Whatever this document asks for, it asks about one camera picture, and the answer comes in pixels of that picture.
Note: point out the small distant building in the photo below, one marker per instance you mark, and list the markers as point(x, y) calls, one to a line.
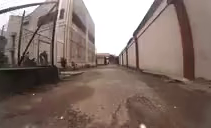
point(102, 59)

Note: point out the grey-brown dirt road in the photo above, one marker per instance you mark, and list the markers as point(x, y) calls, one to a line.
point(106, 90)

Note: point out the tall pale concrete building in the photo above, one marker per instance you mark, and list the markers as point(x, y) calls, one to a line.
point(74, 36)

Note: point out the pale wall with red pillars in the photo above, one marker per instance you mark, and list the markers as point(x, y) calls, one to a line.
point(159, 46)

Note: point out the dark metal pole frame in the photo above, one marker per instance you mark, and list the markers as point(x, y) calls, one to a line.
point(53, 36)

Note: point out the low dark wall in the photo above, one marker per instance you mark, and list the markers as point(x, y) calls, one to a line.
point(23, 78)

